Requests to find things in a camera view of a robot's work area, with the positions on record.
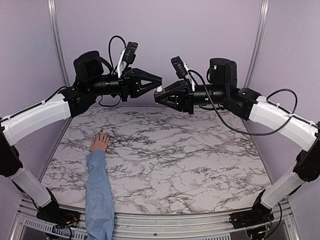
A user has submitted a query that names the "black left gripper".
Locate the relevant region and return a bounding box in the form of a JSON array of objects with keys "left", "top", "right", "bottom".
[{"left": 88, "top": 67, "right": 163, "bottom": 102}]

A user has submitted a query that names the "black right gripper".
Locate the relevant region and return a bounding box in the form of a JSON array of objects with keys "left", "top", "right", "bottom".
[{"left": 154, "top": 78, "right": 228, "bottom": 115}]

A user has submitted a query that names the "white cap with brush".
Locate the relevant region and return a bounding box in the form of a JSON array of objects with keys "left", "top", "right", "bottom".
[{"left": 156, "top": 86, "right": 163, "bottom": 92}]

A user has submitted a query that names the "red nail polish bottle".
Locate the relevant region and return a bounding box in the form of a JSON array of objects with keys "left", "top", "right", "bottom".
[{"left": 154, "top": 91, "right": 163, "bottom": 98}]

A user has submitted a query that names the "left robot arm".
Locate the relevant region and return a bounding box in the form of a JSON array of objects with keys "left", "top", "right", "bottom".
[{"left": 0, "top": 49, "right": 162, "bottom": 223}]

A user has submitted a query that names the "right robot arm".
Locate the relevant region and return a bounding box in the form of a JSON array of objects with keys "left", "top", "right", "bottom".
[{"left": 154, "top": 57, "right": 320, "bottom": 229}]

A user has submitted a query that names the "blue sleeved forearm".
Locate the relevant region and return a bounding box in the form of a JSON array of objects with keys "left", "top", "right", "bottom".
[{"left": 85, "top": 150, "right": 115, "bottom": 240}]

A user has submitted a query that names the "mannequin hand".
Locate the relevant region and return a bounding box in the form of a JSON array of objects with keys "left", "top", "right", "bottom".
[{"left": 90, "top": 131, "right": 109, "bottom": 152}]

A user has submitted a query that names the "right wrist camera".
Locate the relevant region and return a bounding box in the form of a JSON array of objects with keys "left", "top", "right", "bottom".
[{"left": 170, "top": 56, "right": 196, "bottom": 92}]

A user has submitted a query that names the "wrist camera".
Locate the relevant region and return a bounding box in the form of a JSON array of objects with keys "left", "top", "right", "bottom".
[
  {"left": 170, "top": 56, "right": 196, "bottom": 92},
  {"left": 116, "top": 41, "right": 139, "bottom": 78}
]

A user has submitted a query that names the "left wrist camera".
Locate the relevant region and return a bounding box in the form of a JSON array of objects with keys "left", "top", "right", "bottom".
[{"left": 116, "top": 41, "right": 139, "bottom": 78}]

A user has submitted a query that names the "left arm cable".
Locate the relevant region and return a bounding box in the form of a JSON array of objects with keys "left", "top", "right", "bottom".
[{"left": 97, "top": 35, "right": 127, "bottom": 107}]

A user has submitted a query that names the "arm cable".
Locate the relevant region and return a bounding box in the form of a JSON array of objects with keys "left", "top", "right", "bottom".
[
  {"left": 97, "top": 35, "right": 127, "bottom": 107},
  {"left": 187, "top": 69, "right": 316, "bottom": 137}
]

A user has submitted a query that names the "right aluminium frame post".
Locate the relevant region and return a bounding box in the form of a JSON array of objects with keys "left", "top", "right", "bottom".
[{"left": 244, "top": 0, "right": 270, "bottom": 88}]

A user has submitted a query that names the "aluminium frame post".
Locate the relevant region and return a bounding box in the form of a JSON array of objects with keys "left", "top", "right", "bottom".
[
  {"left": 244, "top": 0, "right": 270, "bottom": 88},
  {"left": 47, "top": 0, "right": 71, "bottom": 87}
]

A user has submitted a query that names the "left aluminium frame post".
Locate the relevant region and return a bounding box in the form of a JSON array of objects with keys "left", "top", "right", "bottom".
[{"left": 47, "top": 0, "right": 71, "bottom": 87}]

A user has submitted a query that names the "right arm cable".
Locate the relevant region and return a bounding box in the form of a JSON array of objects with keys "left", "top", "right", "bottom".
[{"left": 187, "top": 69, "right": 316, "bottom": 137}]

